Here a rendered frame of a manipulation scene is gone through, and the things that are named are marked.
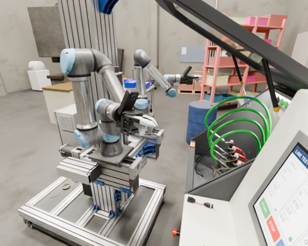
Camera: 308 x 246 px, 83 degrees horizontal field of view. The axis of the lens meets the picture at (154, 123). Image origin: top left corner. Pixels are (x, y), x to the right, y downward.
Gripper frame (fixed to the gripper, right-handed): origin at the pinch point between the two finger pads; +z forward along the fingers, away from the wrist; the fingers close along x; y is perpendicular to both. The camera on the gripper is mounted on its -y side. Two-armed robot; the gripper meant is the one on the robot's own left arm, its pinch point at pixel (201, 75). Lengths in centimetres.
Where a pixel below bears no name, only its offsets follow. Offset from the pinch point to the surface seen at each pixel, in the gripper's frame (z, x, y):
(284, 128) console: -6, 109, -11
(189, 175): -28, 83, 40
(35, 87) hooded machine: -520, -622, 217
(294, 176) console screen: -14, 125, -6
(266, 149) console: -8, 107, 0
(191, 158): -21, 64, 42
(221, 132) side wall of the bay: 8, 43, 34
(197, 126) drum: 43, -97, 117
